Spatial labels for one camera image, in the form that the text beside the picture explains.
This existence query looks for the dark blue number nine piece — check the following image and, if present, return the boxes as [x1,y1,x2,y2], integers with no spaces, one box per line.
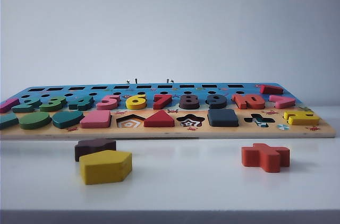
[208,93,228,110]

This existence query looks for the pink number five piece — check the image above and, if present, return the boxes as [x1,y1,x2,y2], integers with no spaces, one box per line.
[96,94,122,110]

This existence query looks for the dark blue square block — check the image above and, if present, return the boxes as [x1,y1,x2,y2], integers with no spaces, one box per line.
[207,108,239,128]

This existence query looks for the green oval puzzle piece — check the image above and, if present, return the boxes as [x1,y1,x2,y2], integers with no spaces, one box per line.
[18,111,52,130]

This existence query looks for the orange cross block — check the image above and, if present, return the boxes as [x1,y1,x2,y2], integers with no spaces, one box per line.
[241,143,291,174]

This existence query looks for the red triangle puzzle piece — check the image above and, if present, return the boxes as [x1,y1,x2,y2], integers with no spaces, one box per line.
[143,109,175,128]

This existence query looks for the brown star block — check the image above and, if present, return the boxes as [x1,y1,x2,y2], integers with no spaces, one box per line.
[74,138,117,162]

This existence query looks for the orange number ten piece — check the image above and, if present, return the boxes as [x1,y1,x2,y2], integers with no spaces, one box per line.
[232,93,266,110]

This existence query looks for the teal rectangle puzzle piece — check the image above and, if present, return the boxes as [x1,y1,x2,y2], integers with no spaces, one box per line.
[0,113,20,131]

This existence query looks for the green number three piece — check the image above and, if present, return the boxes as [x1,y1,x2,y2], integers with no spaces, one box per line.
[39,96,67,113]

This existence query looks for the red number seven piece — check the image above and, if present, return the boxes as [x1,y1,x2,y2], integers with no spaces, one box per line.
[153,93,176,110]

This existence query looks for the yellow pentagon block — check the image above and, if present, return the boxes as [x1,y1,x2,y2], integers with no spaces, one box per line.
[79,150,133,185]

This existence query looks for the brown number eight piece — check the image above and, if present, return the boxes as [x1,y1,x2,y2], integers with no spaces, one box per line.
[178,93,202,110]

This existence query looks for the teal number four piece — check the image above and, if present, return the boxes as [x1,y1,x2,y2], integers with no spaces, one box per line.
[67,96,96,111]

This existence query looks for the pink sign puzzle piece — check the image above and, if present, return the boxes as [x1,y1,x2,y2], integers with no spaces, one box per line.
[269,94,297,109]

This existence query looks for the red bar sign piece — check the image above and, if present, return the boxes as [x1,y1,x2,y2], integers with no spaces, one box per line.
[259,84,284,95]

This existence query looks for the colourful wooden puzzle board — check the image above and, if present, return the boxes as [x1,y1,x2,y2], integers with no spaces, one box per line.
[0,82,337,141]

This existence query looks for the pink square puzzle piece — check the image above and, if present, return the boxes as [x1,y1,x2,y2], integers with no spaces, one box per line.
[79,109,112,129]

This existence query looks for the teal number two piece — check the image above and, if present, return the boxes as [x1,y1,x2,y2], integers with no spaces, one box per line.
[12,96,42,113]

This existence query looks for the pink number one piece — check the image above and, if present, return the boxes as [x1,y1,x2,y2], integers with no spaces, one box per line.
[0,97,21,114]

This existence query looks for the yellow sign puzzle piece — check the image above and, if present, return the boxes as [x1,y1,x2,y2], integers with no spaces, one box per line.
[283,111,320,126]

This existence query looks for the yellow number six piece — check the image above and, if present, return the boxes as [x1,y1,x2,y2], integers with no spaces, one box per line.
[125,93,148,110]

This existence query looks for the teal rounded puzzle piece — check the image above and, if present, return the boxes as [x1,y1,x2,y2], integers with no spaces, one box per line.
[52,110,84,130]

